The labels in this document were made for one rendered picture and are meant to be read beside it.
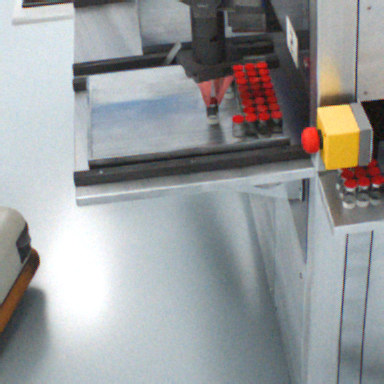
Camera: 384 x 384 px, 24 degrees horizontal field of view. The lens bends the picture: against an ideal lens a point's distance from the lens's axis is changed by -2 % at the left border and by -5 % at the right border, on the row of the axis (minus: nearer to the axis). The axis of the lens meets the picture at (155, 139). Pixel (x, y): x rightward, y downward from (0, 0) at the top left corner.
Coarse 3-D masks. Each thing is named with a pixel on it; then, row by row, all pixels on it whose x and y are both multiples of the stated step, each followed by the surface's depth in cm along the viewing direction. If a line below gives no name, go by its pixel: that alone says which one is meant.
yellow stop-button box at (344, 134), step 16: (320, 112) 139; (336, 112) 138; (352, 112) 138; (320, 128) 139; (336, 128) 135; (352, 128) 135; (368, 128) 135; (320, 144) 139; (336, 144) 136; (352, 144) 136; (368, 144) 136; (336, 160) 137; (352, 160) 138; (368, 160) 138
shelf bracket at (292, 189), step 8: (280, 184) 166; (288, 184) 166; (296, 184) 167; (248, 192) 167; (256, 192) 167; (264, 192) 167; (272, 192) 167; (280, 192) 167; (288, 192) 168; (296, 192) 168
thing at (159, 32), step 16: (144, 0) 203; (160, 0) 202; (144, 16) 197; (160, 16) 197; (176, 16) 196; (272, 16) 193; (144, 32) 192; (160, 32) 191; (176, 32) 190; (256, 32) 188; (272, 32) 181; (144, 48) 181; (160, 48) 181
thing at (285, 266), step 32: (256, 224) 254; (288, 224) 190; (288, 256) 195; (352, 256) 163; (288, 288) 200; (352, 288) 169; (288, 320) 205; (352, 320) 174; (288, 352) 211; (352, 352) 180
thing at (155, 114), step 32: (256, 64) 175; (96, 96) 174; (128, 96) 173; (160, 96) 172; (192, 96) 171; (96, 128) 166; (128, 128) 165; (160, 128) 164; (192, 128) 164; (224, 128) 163; (96, 160) 154; (128, 160) 154; (160, 160) 155
